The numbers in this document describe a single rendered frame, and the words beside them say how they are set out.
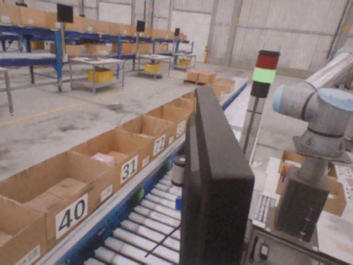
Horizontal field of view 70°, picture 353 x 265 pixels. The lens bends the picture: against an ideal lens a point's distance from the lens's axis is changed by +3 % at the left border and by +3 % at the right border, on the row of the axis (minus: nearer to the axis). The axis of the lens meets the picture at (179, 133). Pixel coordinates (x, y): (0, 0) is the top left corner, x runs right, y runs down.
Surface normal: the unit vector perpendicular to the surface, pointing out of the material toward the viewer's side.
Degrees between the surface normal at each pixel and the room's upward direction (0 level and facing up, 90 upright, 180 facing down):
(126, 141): 89
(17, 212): 90
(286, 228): 90
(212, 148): 14
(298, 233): 90
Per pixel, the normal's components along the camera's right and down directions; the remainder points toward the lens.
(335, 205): -0.45, 0.29
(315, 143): -0.66, -0.09
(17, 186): 0.93, 0.23
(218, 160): -0.11, -0.92
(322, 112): -0.77, 0.21
